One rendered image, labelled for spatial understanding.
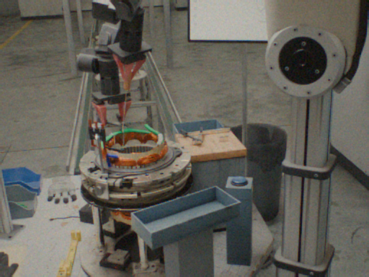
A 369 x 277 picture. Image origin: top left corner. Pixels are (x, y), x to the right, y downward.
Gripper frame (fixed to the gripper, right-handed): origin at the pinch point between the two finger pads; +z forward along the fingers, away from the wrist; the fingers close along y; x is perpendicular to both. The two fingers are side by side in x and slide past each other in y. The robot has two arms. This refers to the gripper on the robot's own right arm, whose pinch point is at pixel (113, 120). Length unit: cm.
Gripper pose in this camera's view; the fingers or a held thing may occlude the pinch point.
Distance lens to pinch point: 148.7
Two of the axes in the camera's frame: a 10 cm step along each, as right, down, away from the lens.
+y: -8.5, 2.3, -4.7
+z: 0.2, 9.1, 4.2
